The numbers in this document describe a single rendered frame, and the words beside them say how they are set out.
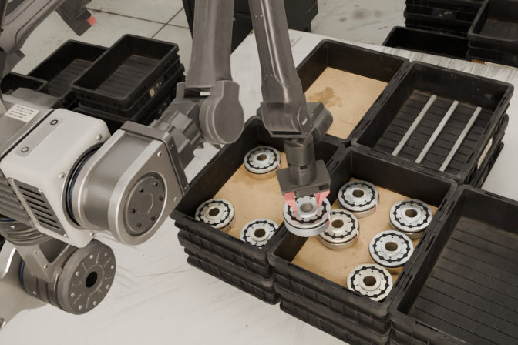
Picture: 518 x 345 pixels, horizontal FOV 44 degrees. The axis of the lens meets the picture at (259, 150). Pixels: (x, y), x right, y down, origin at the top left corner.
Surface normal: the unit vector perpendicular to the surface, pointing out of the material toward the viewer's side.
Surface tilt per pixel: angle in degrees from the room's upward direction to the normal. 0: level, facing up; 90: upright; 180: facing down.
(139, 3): 0
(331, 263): 0
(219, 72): 62
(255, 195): 0
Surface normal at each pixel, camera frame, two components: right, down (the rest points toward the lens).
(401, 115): -0.15, -0.71
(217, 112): 0.79, 0.04
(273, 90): -0.58, 0.34
